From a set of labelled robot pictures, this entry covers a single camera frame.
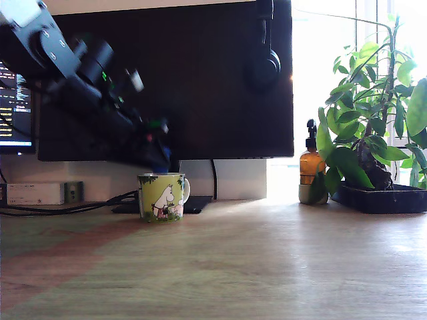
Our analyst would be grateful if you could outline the green cartoon print mug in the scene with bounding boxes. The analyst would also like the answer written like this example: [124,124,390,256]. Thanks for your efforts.
[136,172,191,225]

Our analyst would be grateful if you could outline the small green socket block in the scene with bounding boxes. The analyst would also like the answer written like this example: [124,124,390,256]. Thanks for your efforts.
[63,181,84,203]

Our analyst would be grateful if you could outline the large black computer monitor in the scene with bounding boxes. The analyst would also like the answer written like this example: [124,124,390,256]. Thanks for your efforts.
[37,0,295,163]

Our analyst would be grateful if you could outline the white rectangular box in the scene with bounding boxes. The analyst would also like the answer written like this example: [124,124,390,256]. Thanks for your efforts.
[5,181,65,205]

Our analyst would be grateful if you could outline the monitor showing code text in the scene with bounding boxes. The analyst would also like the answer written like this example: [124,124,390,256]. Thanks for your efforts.
[0,59,37,156]

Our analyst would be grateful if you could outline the black over-ear headphones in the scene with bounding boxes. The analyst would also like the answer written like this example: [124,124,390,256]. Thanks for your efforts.
[245,0,282,91]

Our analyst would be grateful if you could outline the small pale ceramic pot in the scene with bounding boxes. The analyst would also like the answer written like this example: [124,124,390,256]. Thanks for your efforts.
[298,183,330,205]

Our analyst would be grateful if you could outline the amber glass pump bottle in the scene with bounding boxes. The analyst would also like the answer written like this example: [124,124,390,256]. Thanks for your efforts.
[299,119,326,186]

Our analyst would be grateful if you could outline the green leafy bonsai plant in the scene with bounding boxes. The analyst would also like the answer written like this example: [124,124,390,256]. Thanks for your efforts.
[306,13,427,205]

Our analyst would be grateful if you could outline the black rectangular plant tray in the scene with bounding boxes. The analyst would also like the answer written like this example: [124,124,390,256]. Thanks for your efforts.
[330,182,427,215]

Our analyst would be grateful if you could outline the black monitor power cable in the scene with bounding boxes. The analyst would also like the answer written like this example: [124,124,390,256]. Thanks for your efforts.
[210,159,218,201]

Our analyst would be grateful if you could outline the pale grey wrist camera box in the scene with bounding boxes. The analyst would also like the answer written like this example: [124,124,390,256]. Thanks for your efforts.
[125,67,145,94]

